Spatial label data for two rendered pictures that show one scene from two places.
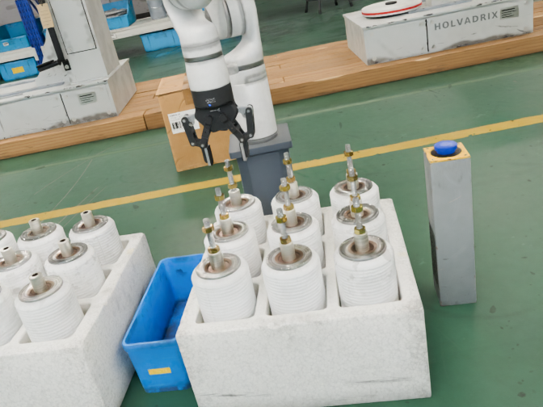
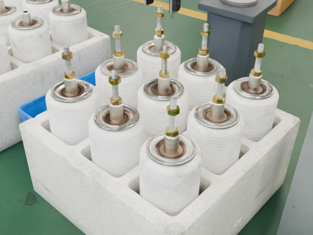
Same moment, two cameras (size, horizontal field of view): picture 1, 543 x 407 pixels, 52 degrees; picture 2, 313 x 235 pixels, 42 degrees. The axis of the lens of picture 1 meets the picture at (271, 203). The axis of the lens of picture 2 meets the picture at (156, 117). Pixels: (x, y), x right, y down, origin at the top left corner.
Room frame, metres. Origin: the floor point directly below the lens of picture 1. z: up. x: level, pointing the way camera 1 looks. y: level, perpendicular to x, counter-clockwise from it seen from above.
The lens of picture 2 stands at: (0.36, -0.35, 0.65)
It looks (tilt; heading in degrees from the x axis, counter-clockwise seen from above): 36 degrees down; 32
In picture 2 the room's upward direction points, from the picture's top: 1 degrees clockwise
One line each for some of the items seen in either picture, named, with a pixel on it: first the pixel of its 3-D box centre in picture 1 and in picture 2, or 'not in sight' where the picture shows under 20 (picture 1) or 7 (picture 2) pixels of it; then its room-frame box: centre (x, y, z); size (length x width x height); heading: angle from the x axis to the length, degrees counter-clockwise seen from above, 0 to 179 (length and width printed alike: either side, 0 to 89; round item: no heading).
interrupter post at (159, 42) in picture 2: (235, 197); (159, 43); (1.03, 0.07, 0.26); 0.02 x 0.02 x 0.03
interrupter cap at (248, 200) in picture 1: (237, 203); (159, 48); (1.03, 0.07, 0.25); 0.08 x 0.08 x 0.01
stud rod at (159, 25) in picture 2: (230, 177); (159, 23); (1.03, 0.07, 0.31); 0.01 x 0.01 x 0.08
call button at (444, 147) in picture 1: (445, 148); not in sight; (0.93, -0.33, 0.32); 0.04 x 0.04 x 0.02
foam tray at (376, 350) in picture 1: (306, 296); (161, 155); (0.90, -0.03, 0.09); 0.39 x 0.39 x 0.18; 81
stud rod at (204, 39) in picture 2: (288, 170); (204, 42); (1.01, -0.05, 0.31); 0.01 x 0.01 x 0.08
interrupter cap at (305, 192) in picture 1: (293, 195); (202, 66); (1.01, -0.05, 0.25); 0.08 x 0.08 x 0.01
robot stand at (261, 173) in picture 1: (271, 193); (230, 56); (1.28, 0.00, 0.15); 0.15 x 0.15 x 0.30; 88
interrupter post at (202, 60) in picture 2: (292, 189); (202, 61); (1.01, -0.05, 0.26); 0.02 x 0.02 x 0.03
